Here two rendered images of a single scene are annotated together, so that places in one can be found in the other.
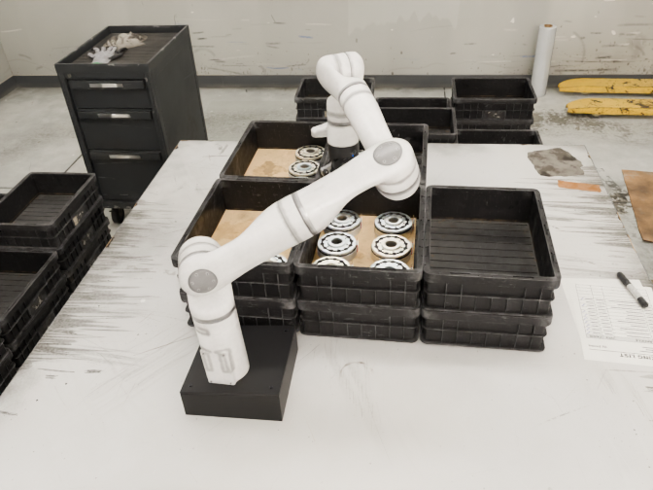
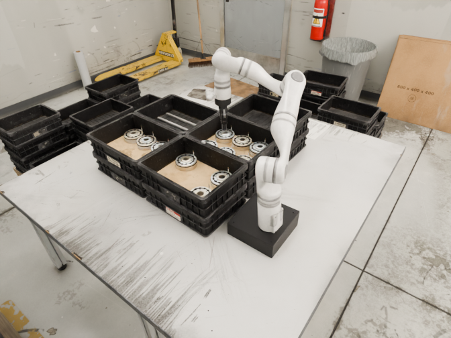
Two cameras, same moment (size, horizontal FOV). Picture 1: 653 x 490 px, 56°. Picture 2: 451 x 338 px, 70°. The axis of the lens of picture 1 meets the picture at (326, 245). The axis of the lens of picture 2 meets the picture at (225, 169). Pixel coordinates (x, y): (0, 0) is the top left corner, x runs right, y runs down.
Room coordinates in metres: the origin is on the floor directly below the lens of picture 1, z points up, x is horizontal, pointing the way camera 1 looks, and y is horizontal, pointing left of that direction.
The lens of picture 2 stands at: (0.67, 1.11, 1.77)
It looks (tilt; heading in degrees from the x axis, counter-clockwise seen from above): 38 degrees down; 299
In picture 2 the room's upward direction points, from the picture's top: 2 degrees counter-clockwise
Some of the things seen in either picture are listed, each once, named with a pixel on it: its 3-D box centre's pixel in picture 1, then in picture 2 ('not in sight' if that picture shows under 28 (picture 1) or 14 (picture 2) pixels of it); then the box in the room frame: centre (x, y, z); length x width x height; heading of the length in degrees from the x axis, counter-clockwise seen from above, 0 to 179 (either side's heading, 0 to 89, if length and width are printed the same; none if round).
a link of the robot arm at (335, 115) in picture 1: (344, 87); (222, 67); (1.33, -0.06, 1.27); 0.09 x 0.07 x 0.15; 107
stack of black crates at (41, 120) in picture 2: (336, 127); (37, 141); (3.09, -0.09, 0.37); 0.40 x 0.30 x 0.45; 81
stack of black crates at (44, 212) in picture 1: (56, 243); not in sight; (2.11, 1.12, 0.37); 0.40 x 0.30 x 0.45; 171
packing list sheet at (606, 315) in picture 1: (619, 318); (300, 124); (1.13, -0.73, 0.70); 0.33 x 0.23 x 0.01; 171
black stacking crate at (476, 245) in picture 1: (483, 248); (266, 121); (1.24, -0.40, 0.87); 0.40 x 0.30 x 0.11; 170
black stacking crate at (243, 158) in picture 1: (283, 165); (135, 145); (1.74, 0.12, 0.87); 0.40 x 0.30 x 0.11; 170
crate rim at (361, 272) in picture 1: (364, 226); (233, 136); (1.29, -0.10, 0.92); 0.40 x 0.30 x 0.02; 170
